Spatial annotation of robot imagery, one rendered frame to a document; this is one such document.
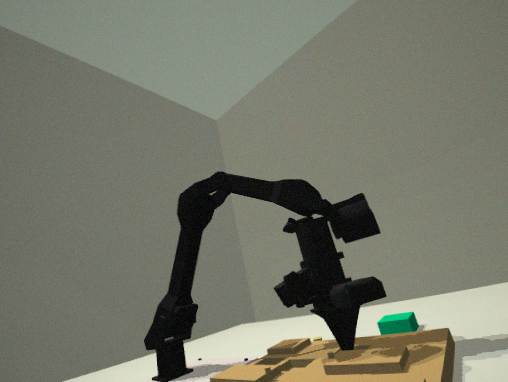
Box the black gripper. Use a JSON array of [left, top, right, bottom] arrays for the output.
[[295, 246, 387, 350]]

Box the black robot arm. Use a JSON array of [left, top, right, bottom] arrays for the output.
[[144, 171, 381, 382]]

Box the green rectangular block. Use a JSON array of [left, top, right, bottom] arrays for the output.
[[377, 312, 419, 335]]

